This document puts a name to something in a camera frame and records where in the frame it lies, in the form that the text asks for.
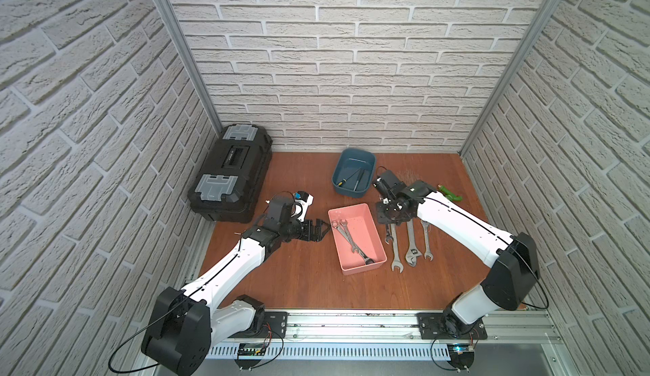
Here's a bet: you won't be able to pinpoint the small silver combination wrench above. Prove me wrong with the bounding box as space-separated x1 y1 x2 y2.
421 220 433 261

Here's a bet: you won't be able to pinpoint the pink plastic storage box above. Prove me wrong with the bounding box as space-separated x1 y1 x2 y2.
328 203 387 275

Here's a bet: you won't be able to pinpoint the silver adjustable wrench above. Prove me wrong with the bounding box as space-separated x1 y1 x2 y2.
405 220 423 267

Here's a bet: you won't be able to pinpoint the large silver combination wrench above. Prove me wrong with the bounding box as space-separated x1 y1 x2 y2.
385 224 404 274

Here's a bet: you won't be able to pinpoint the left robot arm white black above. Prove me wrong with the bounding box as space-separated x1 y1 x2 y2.
138 191 331 375

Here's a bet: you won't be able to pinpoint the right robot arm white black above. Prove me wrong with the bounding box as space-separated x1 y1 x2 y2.
372 170 539 338

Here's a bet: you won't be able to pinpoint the black tool in teal bin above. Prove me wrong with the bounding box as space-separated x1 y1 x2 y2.
353 169 366 191

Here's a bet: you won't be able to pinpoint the black yellow screwdriver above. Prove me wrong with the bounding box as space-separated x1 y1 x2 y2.
337 169 360 186

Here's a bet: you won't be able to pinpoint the teal plastic bin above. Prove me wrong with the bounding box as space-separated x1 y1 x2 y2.
332 148 377 198

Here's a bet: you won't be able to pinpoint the black toolbox grey latches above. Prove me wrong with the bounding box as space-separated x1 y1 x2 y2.
187 124 273 224

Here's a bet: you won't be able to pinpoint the left controller board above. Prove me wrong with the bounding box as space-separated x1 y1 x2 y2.
235 343 267 370

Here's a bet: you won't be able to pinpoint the controller board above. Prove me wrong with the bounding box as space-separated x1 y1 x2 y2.
447 345 475 372
235 343 267 370

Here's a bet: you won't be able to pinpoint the right controller board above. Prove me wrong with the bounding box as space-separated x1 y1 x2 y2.
447 345 475 372

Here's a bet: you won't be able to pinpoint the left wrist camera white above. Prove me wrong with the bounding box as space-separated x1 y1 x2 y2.
292 191 313 222

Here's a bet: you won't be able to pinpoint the green handled tool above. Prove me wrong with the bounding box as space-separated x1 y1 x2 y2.
438 185 463 203

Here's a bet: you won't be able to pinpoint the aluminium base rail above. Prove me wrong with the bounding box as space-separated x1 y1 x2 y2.
205 310 562 362

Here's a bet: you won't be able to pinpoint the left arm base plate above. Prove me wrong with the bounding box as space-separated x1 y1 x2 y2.
230 311 289 339

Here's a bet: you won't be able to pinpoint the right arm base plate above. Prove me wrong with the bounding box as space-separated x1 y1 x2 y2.
416 312 488 340

